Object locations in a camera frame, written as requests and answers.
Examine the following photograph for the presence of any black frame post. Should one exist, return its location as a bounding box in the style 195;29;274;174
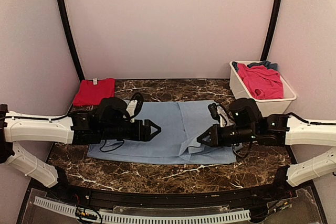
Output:
57;0;85;82
260;0;281;61

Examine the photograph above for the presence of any light blue shirt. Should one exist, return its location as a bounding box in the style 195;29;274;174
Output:
87;100;236;165

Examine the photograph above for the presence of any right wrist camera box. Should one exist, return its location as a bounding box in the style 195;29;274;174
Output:
228;98;263;127

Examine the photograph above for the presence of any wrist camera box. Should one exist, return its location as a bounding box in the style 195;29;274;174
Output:
96;97;131;125
228;98;263;127

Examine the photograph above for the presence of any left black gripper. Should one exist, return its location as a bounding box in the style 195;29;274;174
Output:
100;119;161;142

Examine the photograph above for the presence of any left black frame post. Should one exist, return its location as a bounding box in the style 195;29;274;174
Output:
57;0;85;82

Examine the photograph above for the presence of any electronics board with wires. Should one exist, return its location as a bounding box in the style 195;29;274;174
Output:
73;194;103;224
266;198;293;216

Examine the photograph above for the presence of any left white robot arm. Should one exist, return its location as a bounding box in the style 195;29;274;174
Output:
1;104;161;201

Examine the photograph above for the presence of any right electronics board with wires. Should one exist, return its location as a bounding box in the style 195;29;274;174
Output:
266;198;293;216

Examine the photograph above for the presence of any white plastic laundry bin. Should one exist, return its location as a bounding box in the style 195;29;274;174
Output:
229;61;297;116

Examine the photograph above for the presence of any white slotted cable duct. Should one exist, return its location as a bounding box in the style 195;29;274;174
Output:
33;196;251;223

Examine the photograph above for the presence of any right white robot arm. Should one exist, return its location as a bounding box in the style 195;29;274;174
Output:
197;112;335;200

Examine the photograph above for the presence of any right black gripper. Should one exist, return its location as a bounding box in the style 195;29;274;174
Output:
197;123;257;148

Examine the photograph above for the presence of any left electronics board with wires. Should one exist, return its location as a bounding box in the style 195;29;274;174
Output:
73;194;103;224

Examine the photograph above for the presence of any red t-shirt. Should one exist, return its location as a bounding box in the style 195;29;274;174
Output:
72;78;115;106

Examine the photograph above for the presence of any dark blue garment in bin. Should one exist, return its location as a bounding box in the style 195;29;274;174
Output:
232;60;278;72

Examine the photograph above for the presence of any right black frame post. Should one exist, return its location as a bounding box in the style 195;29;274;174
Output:
260;0;281;61

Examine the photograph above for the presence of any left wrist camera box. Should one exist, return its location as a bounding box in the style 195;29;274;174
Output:
96;97;131;125

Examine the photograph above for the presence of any pink garment in bin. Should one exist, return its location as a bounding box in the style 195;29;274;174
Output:
238;63;284;100

